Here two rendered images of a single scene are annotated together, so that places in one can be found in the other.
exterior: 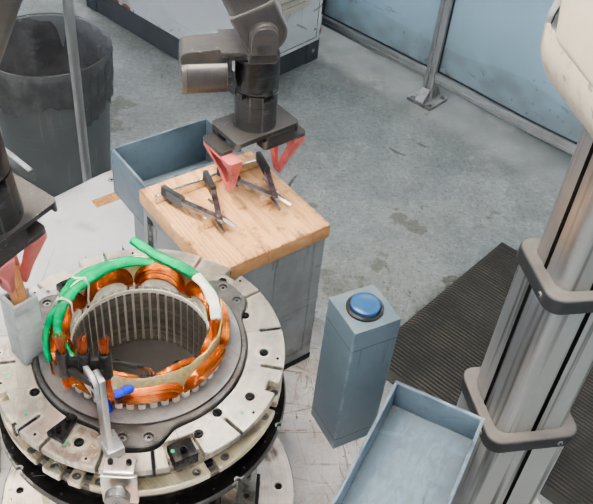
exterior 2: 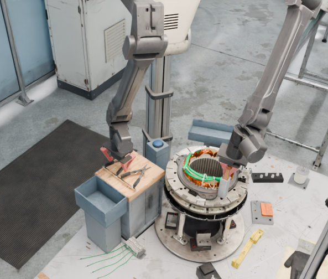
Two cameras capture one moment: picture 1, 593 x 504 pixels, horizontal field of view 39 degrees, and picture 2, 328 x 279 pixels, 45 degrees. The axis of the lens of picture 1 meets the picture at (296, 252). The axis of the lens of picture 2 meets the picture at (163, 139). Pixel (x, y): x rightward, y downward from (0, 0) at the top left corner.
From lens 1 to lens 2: 1.57 m
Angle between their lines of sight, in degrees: 71
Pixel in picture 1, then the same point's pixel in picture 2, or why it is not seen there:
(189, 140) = (81, 199)
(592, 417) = (47, 189)
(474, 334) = (3, 226)
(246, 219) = (135, 168)
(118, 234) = (77, 271)
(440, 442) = (196, 130)
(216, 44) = (124, 129)
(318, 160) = not seen: outside the picture
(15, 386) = (234, 194)
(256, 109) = not seen: hidden behind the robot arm
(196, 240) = (151, 177)
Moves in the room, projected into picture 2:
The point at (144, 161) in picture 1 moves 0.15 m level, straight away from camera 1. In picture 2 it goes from (96, 212) to (54, 224)
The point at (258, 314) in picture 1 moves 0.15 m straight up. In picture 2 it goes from (184, 152) to (187, 123)
